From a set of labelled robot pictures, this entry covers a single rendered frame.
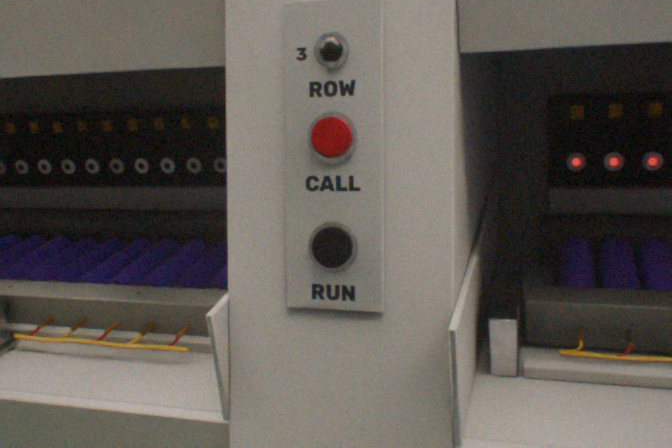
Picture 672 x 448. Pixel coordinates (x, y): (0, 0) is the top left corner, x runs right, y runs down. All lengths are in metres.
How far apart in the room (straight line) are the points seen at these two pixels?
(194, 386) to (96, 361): 0.06
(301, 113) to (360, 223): 0.05
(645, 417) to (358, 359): 0.11
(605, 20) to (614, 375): 0.14
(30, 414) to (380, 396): 0.17
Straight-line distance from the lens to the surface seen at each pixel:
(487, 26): 0.29
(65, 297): 0.41
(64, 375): 0.39
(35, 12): 0.37
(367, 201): 0.28
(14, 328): 0.43
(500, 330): 0.32
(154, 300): 0.38
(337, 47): 0.28
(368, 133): 0.28
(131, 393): 0.36
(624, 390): 0.33
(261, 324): 0.30
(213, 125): 0.49
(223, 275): 0.41
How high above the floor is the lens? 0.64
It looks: 2 degrees down
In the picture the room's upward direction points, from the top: straight up
